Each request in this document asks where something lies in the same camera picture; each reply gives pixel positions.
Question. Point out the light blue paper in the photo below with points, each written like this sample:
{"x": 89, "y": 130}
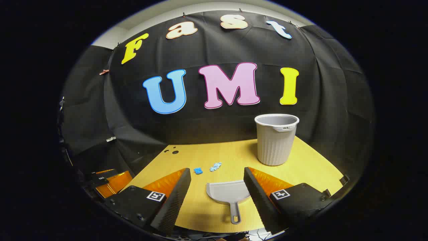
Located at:
{"x": 215, "y": 166}

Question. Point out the grey ribbed garbage bin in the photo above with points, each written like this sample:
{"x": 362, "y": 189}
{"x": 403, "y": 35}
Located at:
{"x": 276, "y": 144}

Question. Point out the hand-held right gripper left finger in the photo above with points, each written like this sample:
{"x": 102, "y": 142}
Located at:
{"x": 172, "y": 204}

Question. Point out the black backdrop cloth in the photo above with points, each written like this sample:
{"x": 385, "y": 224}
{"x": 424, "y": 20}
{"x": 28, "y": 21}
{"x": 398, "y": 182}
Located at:
{"x": 214, "y": 50}

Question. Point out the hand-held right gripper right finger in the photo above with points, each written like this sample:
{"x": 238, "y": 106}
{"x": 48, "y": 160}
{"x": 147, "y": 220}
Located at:
{"x": 262, "y": 204}

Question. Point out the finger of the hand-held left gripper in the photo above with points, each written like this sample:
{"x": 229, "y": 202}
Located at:
{"x": 103, "y": 174}
{"x": 115, "y": 184}

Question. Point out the white cloth clip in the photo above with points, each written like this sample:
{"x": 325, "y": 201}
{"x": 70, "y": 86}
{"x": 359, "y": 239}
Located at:
{"x": 111, "y": 139}

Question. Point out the orange cloth clip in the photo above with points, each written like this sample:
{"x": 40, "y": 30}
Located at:
{"x": 104, "y": 72}

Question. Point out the dark blue paper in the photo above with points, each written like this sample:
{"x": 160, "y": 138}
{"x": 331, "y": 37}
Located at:
{"x": 198, "y": 171}

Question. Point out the grey plastic dustpan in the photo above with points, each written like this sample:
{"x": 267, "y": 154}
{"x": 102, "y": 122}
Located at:
{"x": 227, "y": 192}

